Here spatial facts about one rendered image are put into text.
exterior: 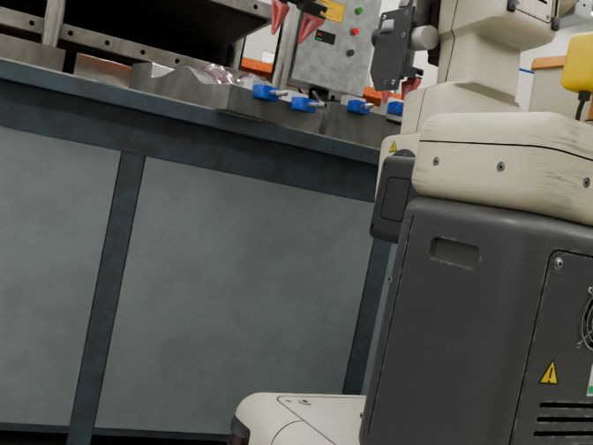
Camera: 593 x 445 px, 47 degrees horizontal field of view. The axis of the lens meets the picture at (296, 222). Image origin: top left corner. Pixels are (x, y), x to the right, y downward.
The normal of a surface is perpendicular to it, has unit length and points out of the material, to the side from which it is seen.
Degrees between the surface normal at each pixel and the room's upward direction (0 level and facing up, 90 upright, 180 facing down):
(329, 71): 90
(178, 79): 90
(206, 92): 90
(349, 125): 90
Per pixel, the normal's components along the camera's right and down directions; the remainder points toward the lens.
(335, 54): 0.37, 0.11
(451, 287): -0.85, -0.15
